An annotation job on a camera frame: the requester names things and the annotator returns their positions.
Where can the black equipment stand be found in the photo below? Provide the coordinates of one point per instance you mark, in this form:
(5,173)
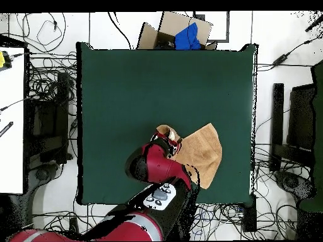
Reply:
(50,121)
(300,118)

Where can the orange terry towel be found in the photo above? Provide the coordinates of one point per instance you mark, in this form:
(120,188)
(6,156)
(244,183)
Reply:
(204,153)

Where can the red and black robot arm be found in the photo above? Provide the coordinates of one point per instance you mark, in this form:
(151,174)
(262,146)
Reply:
(161,166)

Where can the black power strip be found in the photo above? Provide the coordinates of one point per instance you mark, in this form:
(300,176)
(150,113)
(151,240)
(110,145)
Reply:
(249,214)

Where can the dark green table cloth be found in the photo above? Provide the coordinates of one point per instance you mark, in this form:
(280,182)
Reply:
(126,100)

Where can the yellow and black device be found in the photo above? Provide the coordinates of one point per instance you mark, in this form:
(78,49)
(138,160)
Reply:
(3,60)

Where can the blue cloth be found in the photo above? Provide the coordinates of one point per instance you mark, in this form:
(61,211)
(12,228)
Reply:
(186,37)

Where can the white desk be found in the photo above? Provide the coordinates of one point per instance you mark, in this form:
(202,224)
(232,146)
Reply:
(11,126)

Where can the brown cardboard box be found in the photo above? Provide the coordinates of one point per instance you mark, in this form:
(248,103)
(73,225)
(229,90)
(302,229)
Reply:
(151,37)

